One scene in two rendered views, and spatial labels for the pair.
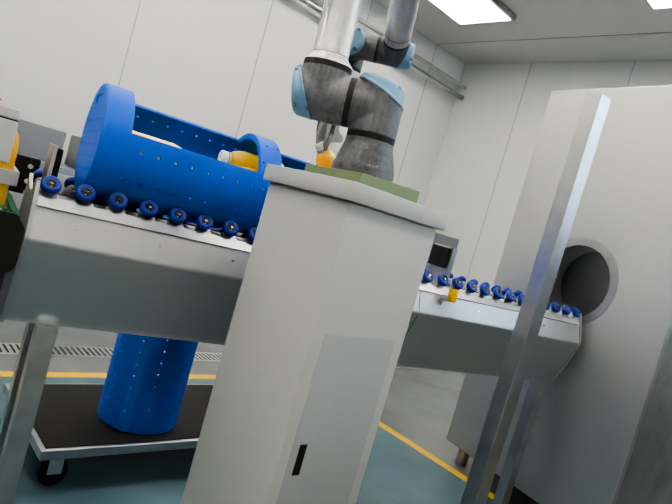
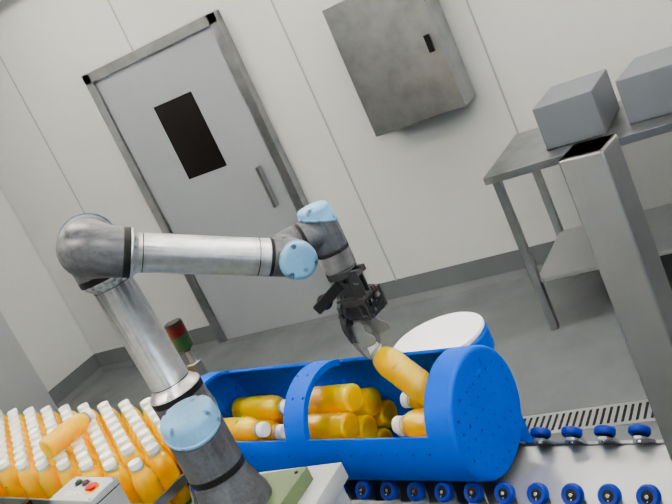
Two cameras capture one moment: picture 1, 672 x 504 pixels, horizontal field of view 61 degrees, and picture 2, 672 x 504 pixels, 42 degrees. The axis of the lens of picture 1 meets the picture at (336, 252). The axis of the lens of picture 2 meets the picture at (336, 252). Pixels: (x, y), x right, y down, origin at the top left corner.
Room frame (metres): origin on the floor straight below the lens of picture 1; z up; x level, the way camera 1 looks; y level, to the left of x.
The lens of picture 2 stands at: (1.34, -1.64, 1.99)
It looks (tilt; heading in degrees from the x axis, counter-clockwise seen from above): 15 degrees down; 76
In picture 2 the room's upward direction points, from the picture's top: 25 degrees counter-clockwise
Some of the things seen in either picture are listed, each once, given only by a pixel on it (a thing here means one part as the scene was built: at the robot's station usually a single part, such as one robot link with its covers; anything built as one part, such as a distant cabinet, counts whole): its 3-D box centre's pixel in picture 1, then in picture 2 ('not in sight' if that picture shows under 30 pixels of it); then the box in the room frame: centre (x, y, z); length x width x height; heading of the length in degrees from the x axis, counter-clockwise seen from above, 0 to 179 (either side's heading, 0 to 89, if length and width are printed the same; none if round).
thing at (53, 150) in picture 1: (51, 170); not in sight; (1.37, 0.72, 0.99); 0.10 x 0.02 x 0.12; 34
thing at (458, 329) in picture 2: not in sight; (437, 338); (2.05, 0.54, 1.03); 0.28 x 0.28 x 0.01
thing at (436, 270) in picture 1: (439, 265); not in sight; (2.11, -0.38, 1.00); 0.10 x 0.04 x 0.15; 34
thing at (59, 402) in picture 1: (208, 424); not in sight; (2.36, 0.32, 0.08); 1.50 x 0.52 x 0.15; 133
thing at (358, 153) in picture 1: (366, 156); (226, 486); (1.35, -0.01, 1.23); 0.15 x 0.15 x 0.10
